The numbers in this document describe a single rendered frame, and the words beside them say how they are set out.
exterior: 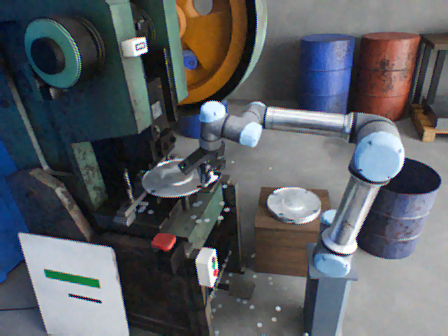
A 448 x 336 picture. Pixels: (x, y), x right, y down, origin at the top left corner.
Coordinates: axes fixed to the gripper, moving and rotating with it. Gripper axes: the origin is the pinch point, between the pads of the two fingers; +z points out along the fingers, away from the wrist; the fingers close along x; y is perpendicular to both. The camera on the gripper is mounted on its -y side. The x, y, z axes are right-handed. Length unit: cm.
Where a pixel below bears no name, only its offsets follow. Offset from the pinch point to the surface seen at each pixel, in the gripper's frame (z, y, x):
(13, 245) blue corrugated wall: 94, -94, 74
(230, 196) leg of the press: 28.4, 20.7, 8.3
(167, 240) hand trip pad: -2.6, -21.4, -18.2
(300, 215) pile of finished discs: 40, 54, -11
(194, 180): 3.3, -0.6, 5.6
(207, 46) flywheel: -29, 24, 47
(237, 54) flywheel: -31, 32, 34
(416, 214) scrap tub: 33, 107, -41
